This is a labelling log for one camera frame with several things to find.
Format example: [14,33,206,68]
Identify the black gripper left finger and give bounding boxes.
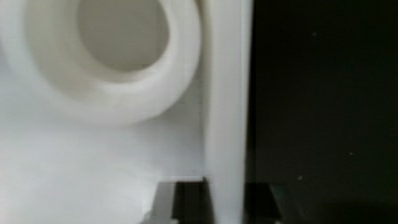
[140,180,211,224]

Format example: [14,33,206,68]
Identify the white square tabletop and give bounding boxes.
[0,0,253,224]

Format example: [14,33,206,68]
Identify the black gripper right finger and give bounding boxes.
[243,182,296,224]

